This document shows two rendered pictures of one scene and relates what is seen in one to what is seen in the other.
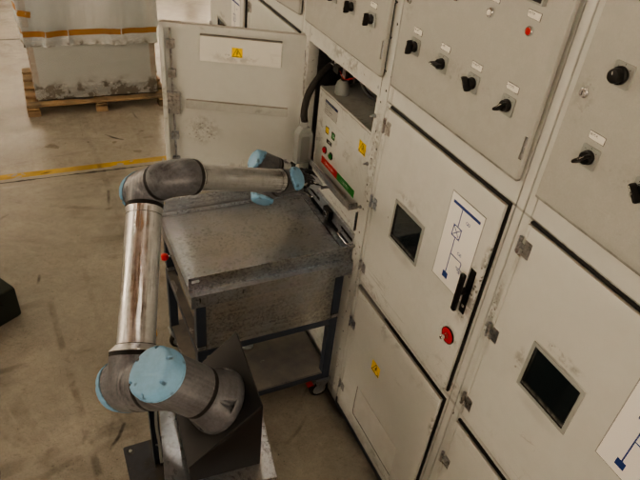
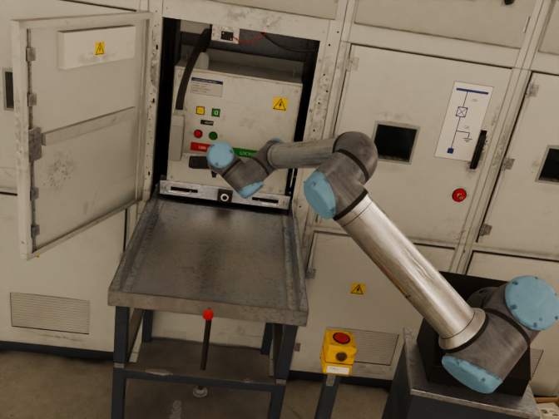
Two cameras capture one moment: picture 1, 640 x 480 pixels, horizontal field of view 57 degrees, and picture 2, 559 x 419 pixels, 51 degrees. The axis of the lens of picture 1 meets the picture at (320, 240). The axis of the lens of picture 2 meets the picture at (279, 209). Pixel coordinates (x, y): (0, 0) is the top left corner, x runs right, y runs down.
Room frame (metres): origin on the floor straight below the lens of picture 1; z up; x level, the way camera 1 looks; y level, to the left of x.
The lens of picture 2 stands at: (1.15, 1.92, 1.88)
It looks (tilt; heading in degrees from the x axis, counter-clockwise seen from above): 24 degrees down; 293
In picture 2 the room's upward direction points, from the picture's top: 9 degrees clockwise
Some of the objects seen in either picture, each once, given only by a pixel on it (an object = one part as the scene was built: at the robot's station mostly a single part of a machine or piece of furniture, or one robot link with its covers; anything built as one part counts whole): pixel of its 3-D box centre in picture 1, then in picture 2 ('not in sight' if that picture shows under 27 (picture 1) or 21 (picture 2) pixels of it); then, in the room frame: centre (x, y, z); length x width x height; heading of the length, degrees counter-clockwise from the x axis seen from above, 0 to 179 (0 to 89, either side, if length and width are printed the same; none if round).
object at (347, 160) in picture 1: (337, 162); (232, 136); (2.23, -0.04, 1.15); 0.48 x 0.01 x 0.48; 29
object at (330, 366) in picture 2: not in sight; (338, 352); (1.46, 0.58, 0.85); 0.08 x 0.08 x 0.10; 28
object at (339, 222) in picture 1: (334, 211); (225, 192); (2.24, -0.05, 0.89); 0.54 x 0.05 x 0.06; 29
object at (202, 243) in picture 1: (250, 240); (216, 254); (2.05, 0.30, 0.82); 0.68 x 0.62 x 0.06; 118
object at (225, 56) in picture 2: not in sight; (240, 73); (2.50, -0.54, 1.28); 0.58 x 0.02 x 0.19; 28
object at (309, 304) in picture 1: (249, 302); (206, 335); (2.05, 0.30, 0.46); 0.64 x 0.58 x 0.66; 118
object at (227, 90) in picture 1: (233, 109); (87, 127); (2.51, 0.46, 1.21); 0.63 x 0.07 x 0.74; 94
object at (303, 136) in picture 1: (303, 144); (176, 136); (2.38, 0.12, 1.14); 0.08 x 0.05 x 0.17; 119
